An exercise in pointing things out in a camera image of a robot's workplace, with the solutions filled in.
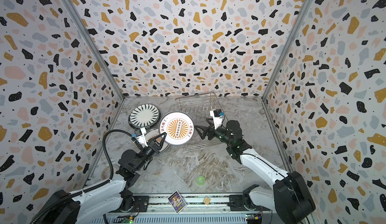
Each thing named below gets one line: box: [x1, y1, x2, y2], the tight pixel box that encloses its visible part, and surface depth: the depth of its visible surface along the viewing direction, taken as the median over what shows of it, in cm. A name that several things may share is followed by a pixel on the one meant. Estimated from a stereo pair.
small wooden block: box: [203, 196, 212, 206], surface depth 76 cm
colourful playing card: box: [166, 189, 187, 214], surface depth 75 cm
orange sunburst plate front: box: [158, 110, 196, 146], surface depth 77 cm
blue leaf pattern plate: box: [128, 103, 161, 130], surface depth 109 cm
